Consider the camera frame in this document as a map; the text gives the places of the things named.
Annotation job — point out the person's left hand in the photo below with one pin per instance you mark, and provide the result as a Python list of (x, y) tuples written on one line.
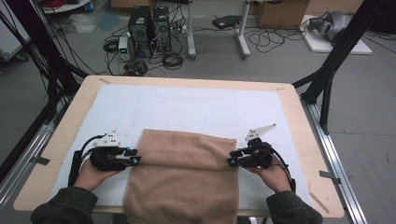
[(93, 177)]

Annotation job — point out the narrow black computer tower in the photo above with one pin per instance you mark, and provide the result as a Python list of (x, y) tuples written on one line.
[(162, 28)]

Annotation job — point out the clear plastic bag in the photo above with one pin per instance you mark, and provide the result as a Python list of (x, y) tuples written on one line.
[(82, 23)]

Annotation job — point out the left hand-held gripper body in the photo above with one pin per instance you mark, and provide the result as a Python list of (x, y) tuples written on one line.
[(107, 158)]

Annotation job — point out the small tape strip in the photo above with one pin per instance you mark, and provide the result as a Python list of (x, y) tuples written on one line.
[(104, 81)]

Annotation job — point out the black table clip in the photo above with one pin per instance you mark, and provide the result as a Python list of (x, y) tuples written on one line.
[(42, 160), (328, 175)]

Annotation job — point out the white table frame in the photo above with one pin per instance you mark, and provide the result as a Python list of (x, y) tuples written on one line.
[(243, 34)]

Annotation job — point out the large cardboard box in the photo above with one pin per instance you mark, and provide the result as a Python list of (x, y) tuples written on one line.
[(280, 14)]

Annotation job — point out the thin wooden stick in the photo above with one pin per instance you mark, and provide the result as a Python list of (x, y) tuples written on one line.
[(318, 201)]

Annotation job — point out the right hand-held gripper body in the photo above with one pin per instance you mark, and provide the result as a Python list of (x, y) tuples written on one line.
[(257, 155)]

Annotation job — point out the round white table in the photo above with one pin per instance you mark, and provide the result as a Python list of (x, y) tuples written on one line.
[(67, 6)]

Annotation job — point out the person's right hand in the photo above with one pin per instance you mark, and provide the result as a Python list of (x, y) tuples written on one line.
[(275, 179)]

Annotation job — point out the white grid mat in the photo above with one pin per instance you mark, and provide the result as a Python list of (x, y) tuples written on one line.
[(186, 105)]

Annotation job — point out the black flat device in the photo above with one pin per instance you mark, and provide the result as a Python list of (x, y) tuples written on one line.
[(226, 21)]

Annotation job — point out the grey headset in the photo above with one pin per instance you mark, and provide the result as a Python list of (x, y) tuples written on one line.
[(334, 21)]

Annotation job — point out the wide black computer tower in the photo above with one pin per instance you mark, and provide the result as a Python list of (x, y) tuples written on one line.
[(140, 29)]

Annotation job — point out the white power supply unit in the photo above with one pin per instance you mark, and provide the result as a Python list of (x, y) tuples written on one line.
[(124, 48)]

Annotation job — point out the black metal frame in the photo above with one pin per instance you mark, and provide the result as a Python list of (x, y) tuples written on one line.
[(339, 49), (46, 53)]

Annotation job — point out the tan towel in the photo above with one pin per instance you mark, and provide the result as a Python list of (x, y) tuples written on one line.
[(183, 177)]

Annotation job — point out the white floor board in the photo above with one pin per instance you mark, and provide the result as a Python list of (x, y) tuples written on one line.
[(320, 45)]

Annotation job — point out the aluminium rail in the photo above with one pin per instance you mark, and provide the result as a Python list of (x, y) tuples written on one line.
[(333, 155), (28, 155)]

